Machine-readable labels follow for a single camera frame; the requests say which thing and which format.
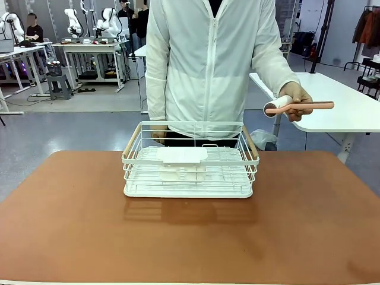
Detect person's left hand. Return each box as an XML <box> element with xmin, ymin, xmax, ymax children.
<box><xmin>278</xmin><ymin>82</ymin><xmax>314</xmax><ymax>123</ymax></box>

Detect person's right hand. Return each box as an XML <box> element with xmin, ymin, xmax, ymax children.
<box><xmin>150</xmin><ymin>124</ymin><xmax>169</xmax><ymax>145</ymax></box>

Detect pink and white lint roller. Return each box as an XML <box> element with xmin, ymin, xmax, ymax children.
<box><xmin>263</xmin><ymin>95</ymin><xmax>335</xmax><ymax>118</ymax></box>

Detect person's left forearm white sleeve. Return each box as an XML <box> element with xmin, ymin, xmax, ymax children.
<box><xmin>251</xmin><ymin>44</ymin><xmax>300</xmax><ymax>96</ymax></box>

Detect person's right forearm white sleeve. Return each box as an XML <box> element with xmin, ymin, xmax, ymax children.
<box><xmin>145</xmin><ymin>72</ymin><xmax>167</xmax><ymax>122</ymax></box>

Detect white plastic cutlery holder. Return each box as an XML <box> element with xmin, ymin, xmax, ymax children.
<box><xmin>155</xmin><ymin>146</ymin><xmax>209</xmax><ymax>167</ymax></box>

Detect large white table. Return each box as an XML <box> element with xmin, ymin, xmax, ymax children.
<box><xmin>249</xmin><ymin>72</ymin><xmax>380</xmax><ymax>164</ymax></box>

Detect black bags pile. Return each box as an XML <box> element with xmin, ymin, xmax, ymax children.
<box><xmin>290</xmin><ymin>30</ymin><xmax>319</xmax><ymax>58</ymax></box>

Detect clear plastic bag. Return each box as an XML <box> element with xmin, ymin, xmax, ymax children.
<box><xmin>250</xmin><ymin>128</ymin><xmax>278</xmax><ymax>151</ymax></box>

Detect black clothes rack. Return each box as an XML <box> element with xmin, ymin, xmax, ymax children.
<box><xmin>343</xmin><ymin>5</ymin><xmax>380</xmax><ymax>72</ymax></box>

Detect black stand pole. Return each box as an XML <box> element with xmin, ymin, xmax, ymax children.
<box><xmin>303</xmin><ymin>0</ymin><xmax>337</xmax><ymax>74</ymax></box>

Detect black storage cart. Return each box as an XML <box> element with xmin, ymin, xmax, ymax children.
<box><xmin>356</xmin><ymin>54</ymin><xmax>380</xmax><ymax>100</ymax></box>

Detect person in white jacket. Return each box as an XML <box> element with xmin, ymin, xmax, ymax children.
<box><xmin>145</xmin><ymin>0</ymin><xmax>300</xmax><ymax>148</ymax></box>

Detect small white side table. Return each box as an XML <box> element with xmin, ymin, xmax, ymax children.
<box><xmin>128</xmin><ymin>44</ymin><xmax>148</xmax><ymax>115</ymax></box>

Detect brown hanging clothes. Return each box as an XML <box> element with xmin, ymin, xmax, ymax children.
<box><xmin>352</xmin><ymin>8</ymin><xmax>380</xmax><ymax>50</ymax></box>

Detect grey plastic stool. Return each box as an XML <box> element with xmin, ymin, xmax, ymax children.
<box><xmin>46</xmin><ymin>74</ymin><xmax>74</xmax><ymax>101</ymax></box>

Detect standing person in black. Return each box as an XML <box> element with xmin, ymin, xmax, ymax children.
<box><xmin>118</xmin><ymin>0</ymin><xmax>150</xmax><ymax>55</ymax></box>

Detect white workbench with robots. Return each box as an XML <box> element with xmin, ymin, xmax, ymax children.
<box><xmin>52</xmin><ymin>37</ymin><xmax>128</xmax><ymax>93</ymax></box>

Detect black mesh basket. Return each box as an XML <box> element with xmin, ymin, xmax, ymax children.
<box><xmin>46</xmin><ymin>61</ymin><xmax>63</xmax><ymax>77</ymax></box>

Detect white desk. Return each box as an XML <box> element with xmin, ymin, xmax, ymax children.
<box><xmin>0</xmin><ymin>41</ymin><xmax>53</xmax><ymax>116</ymax></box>

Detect seated person in black shirt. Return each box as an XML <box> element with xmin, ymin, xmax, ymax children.
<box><xmin>24</xmin><ymin>12</ymin><xmax>45</xmax><ymax>43</ymax></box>

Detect grey box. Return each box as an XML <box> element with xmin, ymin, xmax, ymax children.
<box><xmin>0</xmin><ymin>38</ymin><xmax>15</xmax><ymax>55</ymax></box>

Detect white wire dish rack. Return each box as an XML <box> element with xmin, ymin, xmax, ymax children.
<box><xmin>121</xmin><ymin>121</ymin><xmax>261</xmax><ymax>199</ymax></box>

